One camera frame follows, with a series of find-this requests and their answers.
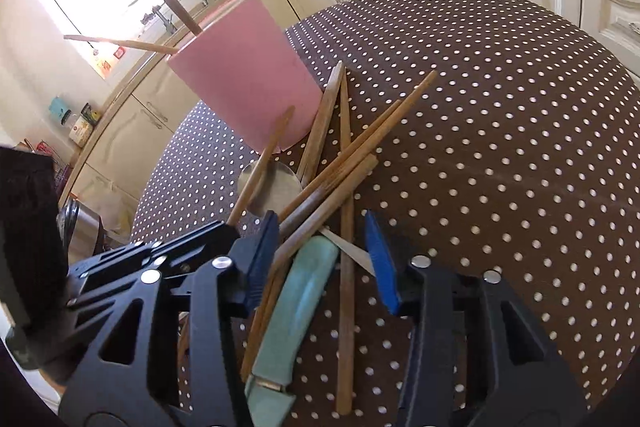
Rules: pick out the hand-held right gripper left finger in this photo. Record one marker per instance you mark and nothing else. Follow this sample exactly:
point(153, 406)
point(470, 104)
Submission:
point(262, 257)

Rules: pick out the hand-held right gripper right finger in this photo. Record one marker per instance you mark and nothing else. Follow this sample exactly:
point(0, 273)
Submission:
point(382, 267)

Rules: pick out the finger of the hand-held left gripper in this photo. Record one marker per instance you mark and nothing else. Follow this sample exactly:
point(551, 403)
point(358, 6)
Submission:
point(100, 284)
point(190, 239)

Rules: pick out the wooden chopstick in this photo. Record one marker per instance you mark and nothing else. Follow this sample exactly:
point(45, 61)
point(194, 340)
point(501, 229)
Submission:
point(272, 142)
point(380, 127)
point(125, 43)
point(400, 107)
point(345, 307)
point(322, 122)
point(350, 187)

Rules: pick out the metal spoon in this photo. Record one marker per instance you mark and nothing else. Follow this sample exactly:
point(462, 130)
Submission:
point(280, 187)

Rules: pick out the pink cup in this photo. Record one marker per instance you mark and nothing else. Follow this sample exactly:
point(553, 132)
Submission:
point(240, 72)

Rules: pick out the white flat utensil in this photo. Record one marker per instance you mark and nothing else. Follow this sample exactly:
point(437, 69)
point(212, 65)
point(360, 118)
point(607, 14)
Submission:
point(350, 254)

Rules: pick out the white jar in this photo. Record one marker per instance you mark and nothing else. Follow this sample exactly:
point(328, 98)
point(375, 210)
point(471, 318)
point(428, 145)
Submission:
point(80, 129)

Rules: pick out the teal jar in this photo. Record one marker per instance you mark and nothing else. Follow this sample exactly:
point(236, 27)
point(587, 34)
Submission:
point(59, 109)

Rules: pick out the brown polka dot tablecloth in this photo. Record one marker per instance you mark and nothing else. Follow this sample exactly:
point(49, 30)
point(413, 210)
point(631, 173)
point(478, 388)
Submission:
point(500, 157)

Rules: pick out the sink faucet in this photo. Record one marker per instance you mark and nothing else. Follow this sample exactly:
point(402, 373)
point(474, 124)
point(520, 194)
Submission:
point(167, 24)

